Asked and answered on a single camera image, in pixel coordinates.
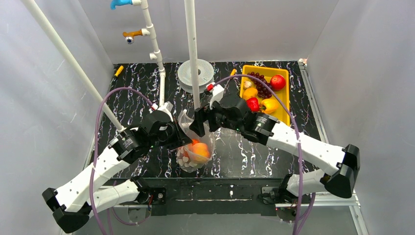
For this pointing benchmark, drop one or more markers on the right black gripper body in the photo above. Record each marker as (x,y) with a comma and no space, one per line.
(203,117)

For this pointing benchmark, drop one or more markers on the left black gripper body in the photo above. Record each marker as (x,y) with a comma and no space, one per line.
(178,136)

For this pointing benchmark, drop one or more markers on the clear zip top bag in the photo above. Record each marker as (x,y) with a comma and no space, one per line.
(184,155)

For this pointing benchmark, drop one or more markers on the pink toy peach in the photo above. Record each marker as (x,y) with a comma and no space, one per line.
(200,152)

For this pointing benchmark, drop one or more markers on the red bell pepper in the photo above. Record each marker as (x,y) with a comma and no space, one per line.
(253,104)

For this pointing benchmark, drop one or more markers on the yellow bell pepper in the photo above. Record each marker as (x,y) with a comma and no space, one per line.
(269,105)

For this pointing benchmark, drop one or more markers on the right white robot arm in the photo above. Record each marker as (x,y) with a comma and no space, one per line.
(338,166)

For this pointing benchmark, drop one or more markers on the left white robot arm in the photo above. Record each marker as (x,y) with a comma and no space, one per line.
(74,203)

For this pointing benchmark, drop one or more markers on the orange toy fruit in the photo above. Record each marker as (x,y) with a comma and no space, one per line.
(249,93)

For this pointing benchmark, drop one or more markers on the white garlic bulb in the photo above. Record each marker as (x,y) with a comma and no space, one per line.
(247,84)

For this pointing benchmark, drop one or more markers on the dark grape bunch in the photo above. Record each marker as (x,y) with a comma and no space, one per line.
(262,90)

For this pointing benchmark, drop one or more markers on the diagonal white pipe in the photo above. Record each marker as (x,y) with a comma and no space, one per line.
(52,34)

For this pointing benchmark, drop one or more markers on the yellow plastic bin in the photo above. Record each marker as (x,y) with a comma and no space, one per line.
(283,94)

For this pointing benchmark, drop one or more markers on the white filament spool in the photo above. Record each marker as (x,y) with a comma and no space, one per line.
(205,75)

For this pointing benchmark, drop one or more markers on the red toy apple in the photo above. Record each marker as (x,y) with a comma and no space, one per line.
(277,82)

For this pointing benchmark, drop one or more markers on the orange tap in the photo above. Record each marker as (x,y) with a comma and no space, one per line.
(130,36)

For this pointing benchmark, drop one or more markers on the blue tap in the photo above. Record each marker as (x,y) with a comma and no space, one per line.
(115,3)

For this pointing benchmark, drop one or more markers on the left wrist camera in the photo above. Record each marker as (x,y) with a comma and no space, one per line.
(166,108)

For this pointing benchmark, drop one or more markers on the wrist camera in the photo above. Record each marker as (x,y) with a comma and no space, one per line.
(216,91)
(166,108)

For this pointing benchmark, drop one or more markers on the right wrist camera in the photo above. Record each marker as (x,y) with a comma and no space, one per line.
(216,91)

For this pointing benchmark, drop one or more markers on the yellow handled screwdriver centre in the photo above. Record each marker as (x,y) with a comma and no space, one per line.
(233,72)

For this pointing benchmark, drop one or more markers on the yellow handled screwdriver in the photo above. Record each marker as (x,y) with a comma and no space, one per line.
(117,73)
(233,72)

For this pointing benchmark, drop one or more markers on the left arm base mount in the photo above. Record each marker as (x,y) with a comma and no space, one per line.
(151,196)

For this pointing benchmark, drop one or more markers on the yellow handled screwdriver left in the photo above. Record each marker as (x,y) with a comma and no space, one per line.
(117,73)

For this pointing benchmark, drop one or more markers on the white pvc pipe frame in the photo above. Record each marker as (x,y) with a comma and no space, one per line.
(189,7)

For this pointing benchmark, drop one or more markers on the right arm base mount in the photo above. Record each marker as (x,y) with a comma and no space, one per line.
(280,195)

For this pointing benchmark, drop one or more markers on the aluminium rail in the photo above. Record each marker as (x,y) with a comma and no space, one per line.
(232,202)

